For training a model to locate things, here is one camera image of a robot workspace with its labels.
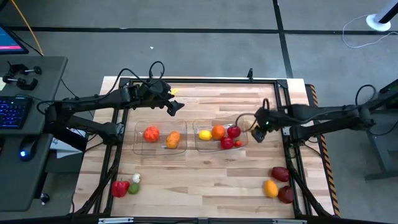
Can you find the computer monitor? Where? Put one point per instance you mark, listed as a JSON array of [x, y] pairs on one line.
[[9, 40]]

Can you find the white tower device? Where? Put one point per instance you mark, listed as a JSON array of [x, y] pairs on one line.
[[377, 22]]

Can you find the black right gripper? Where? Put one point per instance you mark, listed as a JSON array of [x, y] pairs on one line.
[[270, 119]]

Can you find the grey side desk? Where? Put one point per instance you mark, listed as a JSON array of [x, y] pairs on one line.
[[18, 180]]

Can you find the yellow black hazard tape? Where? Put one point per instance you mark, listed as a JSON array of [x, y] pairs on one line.
[[327, 161]]

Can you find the red tomato green top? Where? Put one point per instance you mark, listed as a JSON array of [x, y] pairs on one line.
[[234, 132]]

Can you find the black round knob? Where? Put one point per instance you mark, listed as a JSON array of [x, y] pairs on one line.
[[44, 198]]

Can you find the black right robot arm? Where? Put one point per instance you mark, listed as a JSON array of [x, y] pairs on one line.
[[326, 113]]

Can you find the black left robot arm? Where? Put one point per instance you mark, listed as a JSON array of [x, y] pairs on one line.
[[87, 101]]

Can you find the dark red plastic fruit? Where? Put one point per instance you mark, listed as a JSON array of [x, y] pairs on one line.
[[280, 174], [285, 194]]

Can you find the round orange fruit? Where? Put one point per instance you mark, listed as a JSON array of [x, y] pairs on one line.
[[218, 132]]

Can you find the white garlic bulb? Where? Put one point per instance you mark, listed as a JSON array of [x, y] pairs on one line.
[[136, 178]]

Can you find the orange oval fruit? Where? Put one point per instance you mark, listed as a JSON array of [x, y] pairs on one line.
[[271, 188]]

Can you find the clear plastic bin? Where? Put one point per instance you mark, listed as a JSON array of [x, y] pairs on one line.
[[161, 124], [214, 147]]

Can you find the backlit keyboard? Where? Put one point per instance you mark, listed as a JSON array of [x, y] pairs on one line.
[[12, 112]]

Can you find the small yellow produce piece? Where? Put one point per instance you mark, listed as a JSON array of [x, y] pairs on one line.
[[174, 91]]

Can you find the black frame clamp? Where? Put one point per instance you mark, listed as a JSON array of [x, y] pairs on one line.
[[249, 74]]

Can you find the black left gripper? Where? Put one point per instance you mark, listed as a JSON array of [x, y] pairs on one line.
[[154, 93]]

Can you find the red bell pepper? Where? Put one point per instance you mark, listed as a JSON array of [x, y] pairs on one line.
[[119, 188]]

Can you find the yellow lemon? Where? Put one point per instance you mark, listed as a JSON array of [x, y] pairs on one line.
[[205, 135]]

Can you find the white paper sheet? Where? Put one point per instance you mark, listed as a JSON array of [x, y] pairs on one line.
[[63, 149]]

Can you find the grey metal stand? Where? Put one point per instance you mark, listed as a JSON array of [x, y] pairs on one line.
[[374, 149]]

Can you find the black computer mouse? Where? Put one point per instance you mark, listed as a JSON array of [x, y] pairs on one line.
[[28, 149]]

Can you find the silver frame bracket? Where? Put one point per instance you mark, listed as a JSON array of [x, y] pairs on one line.
[[115, 220], [289, 221]]

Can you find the orange elongated vegetable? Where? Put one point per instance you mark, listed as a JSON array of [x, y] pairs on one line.
[[173, 139]]

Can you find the silver mounting plate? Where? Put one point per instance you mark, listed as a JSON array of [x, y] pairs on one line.
[[286, 131]]

